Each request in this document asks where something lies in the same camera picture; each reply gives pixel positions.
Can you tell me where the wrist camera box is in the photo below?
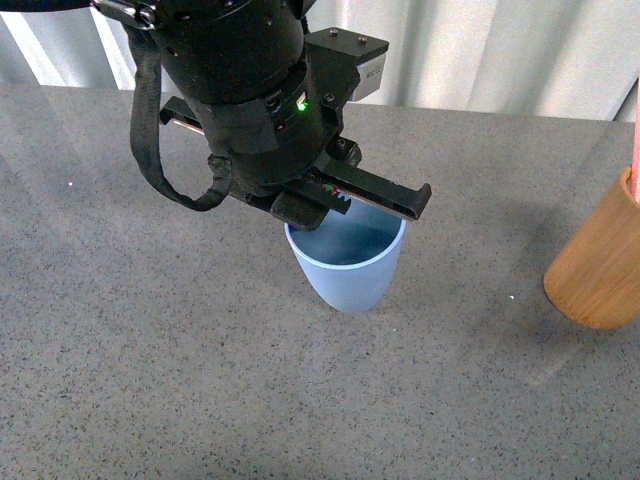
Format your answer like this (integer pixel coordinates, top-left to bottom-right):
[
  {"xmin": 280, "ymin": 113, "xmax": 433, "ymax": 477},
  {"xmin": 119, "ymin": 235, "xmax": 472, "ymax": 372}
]
[{"xmin": 305, "ymin": 27, "xmax": 389, "ymax": 102}]

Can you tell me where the pink chopstick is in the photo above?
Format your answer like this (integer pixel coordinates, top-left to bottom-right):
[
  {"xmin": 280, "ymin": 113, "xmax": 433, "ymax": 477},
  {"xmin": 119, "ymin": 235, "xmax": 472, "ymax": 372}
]
[{"xmin": 630, "ymin": 91, "xmax": 640, "ymax": 203}]

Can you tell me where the bamboo chopstick holder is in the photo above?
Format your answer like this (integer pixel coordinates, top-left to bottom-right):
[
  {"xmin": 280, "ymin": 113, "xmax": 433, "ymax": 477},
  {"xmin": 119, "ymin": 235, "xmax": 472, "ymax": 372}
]
[{"xmin": 543, "ymin": 168, "xmax": 639, "ymax": 330}]

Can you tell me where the black strap cable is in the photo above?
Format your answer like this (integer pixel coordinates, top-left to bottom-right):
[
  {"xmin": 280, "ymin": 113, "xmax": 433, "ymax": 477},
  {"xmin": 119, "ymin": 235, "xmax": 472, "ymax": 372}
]
[{"xmin": 129, "ymin": 24, "xmax": 236, "ymax": 213}]

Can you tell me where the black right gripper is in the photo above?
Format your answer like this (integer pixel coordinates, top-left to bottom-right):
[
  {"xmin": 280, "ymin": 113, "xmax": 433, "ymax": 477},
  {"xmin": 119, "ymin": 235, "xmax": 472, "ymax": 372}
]
[{"xmin": 160, "ymin": 67, "xmax": 431, "ymax": 230}]

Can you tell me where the white curtain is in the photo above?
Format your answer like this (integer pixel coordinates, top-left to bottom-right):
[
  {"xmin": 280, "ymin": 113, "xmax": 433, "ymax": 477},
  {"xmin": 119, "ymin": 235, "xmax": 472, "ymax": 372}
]
[{"xmin": 1, "ymin": 0, "xmax": 639, "ymax": 121}]

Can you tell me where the blue cup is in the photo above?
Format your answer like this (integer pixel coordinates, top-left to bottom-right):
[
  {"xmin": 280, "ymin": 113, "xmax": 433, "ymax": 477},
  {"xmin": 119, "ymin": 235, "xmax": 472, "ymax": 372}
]
[{"xmin": 285, "ymin": 200, "xmax": 407, "ymax": 313}]

